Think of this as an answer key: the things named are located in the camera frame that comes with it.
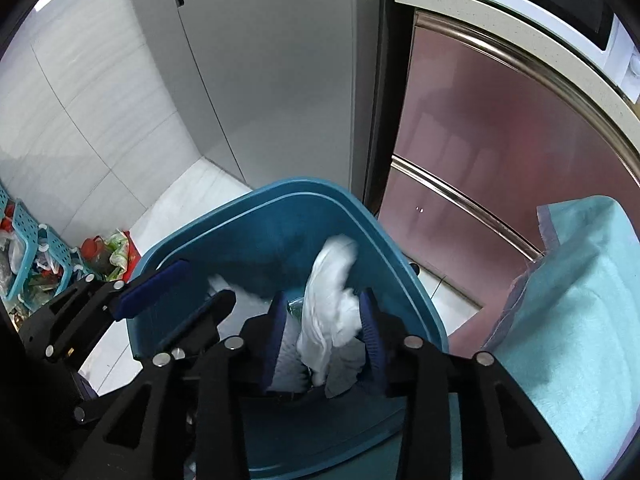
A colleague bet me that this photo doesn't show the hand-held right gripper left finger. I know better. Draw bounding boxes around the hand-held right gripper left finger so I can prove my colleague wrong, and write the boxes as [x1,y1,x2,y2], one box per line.
[75,292,308,480]

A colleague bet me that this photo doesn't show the pink base cabinets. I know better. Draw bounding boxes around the pink base cabinets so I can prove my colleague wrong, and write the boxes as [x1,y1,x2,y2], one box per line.
[365,10,640,311]

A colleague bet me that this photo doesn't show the white cloth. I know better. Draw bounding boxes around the white cloth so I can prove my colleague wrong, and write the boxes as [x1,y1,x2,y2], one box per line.
[296,235,363,383]

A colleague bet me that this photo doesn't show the turquoise basket rack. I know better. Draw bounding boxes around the turquoise basket rack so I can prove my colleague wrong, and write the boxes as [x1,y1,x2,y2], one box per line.
[0,180,96,306]

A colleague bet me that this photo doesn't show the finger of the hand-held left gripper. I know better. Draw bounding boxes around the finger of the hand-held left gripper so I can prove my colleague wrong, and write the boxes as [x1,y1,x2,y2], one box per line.
[20,259,191,363]
[150,290,237,361]

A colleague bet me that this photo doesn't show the grey refrigerator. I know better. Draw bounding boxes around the grey refrigerator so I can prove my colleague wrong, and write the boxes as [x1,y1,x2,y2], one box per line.
[120,0,396,211]

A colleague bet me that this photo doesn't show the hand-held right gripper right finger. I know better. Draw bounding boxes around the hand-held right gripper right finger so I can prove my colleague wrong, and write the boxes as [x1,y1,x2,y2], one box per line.
[357,290,583,480]

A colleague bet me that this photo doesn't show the teal and grey printed blanket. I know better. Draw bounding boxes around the teal and grey printed blanket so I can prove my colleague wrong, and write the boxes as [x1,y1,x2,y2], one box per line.
[482,195,640,480]

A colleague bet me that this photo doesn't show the blue trash bin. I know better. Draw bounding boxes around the blue trash bin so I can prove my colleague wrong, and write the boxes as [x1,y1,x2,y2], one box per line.
[125,176,451,480]

